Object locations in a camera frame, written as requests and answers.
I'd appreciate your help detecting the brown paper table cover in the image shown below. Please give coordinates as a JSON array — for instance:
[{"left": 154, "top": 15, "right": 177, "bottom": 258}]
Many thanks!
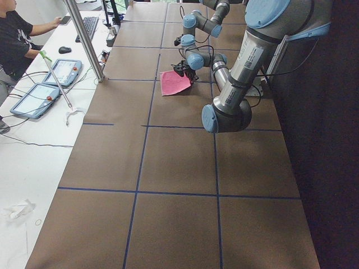
[{"left": 26, "top": 2, "right": 319, "bottom": 268}]

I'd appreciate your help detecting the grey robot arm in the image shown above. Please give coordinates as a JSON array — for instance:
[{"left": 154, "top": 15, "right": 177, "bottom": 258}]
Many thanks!
[
  {"left": 173, "top": 1, "right": 333, "bottom": 133},
  {"left": 174, "top": 0, "right": 248, "bottom": 47}
]

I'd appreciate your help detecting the lower teach pendant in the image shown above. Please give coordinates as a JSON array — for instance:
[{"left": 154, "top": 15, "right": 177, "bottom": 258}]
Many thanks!
[{"left": 10, "top": 83, "right": 60, "bottom": 119}]

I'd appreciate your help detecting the grabber stick tool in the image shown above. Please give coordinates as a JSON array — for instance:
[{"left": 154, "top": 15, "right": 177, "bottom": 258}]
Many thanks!
[{"left": 39, "top": 50, "right": 86, "bottom": 127}]

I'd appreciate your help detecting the centre blue tape line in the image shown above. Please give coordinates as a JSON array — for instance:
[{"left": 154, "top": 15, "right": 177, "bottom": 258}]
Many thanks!
[{"left": 122, "top": 54, "right": 161, "bottom": 269}]

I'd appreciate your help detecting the black computer mouse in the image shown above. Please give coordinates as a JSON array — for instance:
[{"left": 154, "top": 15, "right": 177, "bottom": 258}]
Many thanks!
[{"left": 58, "top": 47, "right": 72, "bottom": 54}]

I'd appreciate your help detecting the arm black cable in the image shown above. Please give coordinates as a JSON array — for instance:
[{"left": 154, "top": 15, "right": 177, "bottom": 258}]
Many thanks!
[{"left": 183, "top": 44, "right": 215, "bottom": 61}]

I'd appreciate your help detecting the pink and grey towel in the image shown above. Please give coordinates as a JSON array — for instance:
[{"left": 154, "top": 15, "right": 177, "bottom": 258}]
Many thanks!
[{"left": 160, "top": 71, "right": 191, "bottom": 96}]

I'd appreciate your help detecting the upper teach pendant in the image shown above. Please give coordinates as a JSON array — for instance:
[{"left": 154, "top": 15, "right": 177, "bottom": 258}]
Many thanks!
[{"left": 52, "top": 59, "right": 82, "bottom": 88}]

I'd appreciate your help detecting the teach pendant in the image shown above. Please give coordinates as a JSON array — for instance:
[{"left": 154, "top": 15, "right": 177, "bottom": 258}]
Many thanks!
[
  {"left": 52, "top": 59, "right": 82, "bottom": 88},
  {"left": 10, "top": 83, "right": 60, "bottom": 119}
]

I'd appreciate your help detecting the crumpled white tissue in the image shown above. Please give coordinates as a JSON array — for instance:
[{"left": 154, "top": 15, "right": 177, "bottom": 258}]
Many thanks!
[{"left": 1, "top": 199, "right": 36, "bottom": 221}]

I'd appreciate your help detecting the black keyboard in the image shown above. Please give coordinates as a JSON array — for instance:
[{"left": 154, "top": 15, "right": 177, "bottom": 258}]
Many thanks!
[{"left": 83, "top": 16, "right": 99, "bottom": 40}]

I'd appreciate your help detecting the smartphone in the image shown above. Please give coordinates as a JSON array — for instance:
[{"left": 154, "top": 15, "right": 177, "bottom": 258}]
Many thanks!
[{"left": 59, "top": 16, "right": 71, "bottom": 25}]

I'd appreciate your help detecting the person in black shirt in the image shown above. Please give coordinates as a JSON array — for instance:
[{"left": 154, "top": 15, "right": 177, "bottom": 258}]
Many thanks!
[{"left": 1, "top": 0, "right": 62, "bottom": 81}]

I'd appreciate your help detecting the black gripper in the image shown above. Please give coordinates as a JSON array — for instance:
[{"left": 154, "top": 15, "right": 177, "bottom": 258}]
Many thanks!
[{"left": 171, "top": 60, "right": 199, "bottom": 83}]

